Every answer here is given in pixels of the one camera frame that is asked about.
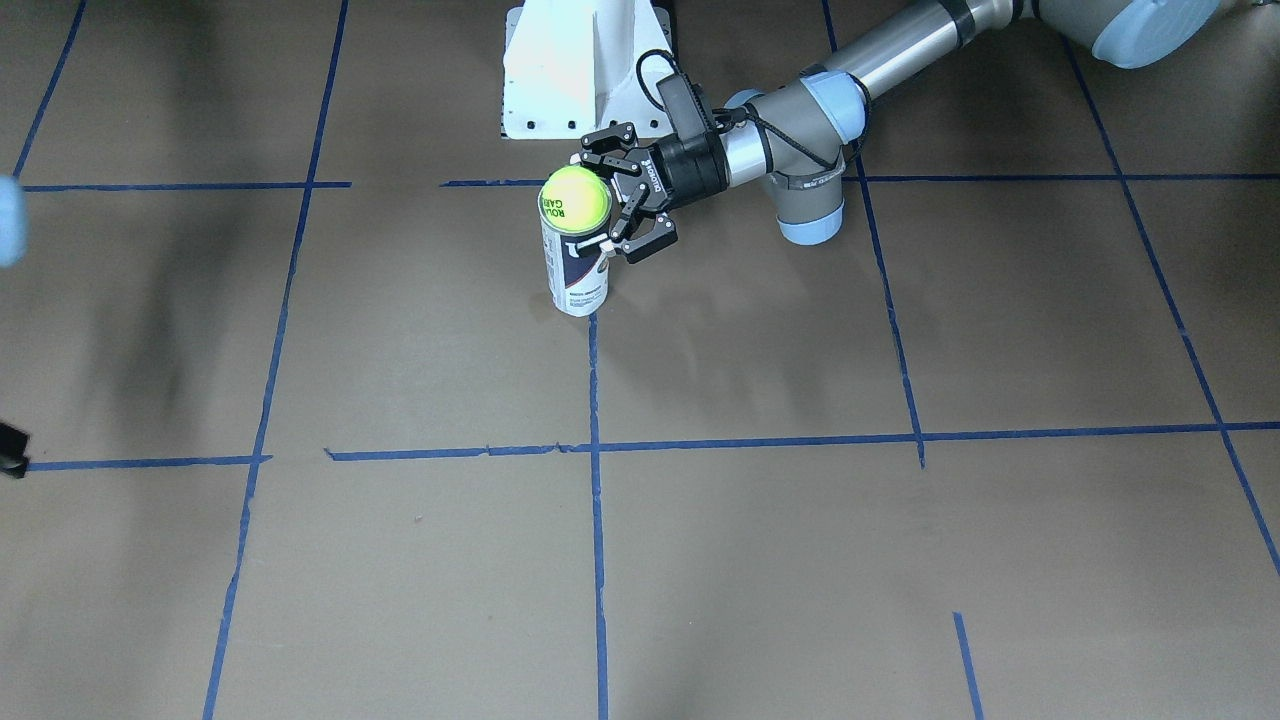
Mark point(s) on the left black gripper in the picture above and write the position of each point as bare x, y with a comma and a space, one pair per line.
692, 169

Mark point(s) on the Roland Garros tennis ball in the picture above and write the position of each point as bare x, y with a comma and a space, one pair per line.
574, 200

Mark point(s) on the clear tennis ball can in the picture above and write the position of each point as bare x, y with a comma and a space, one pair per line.
578, 280

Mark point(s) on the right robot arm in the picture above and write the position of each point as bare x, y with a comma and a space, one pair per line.
14, 222

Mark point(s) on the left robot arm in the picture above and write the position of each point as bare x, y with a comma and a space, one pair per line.
794, 138

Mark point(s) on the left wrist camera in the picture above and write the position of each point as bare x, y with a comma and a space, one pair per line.
684, 105

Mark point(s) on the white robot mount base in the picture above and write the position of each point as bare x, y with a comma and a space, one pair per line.
570, 67

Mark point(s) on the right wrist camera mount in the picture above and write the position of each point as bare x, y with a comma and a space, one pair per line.
13, 451

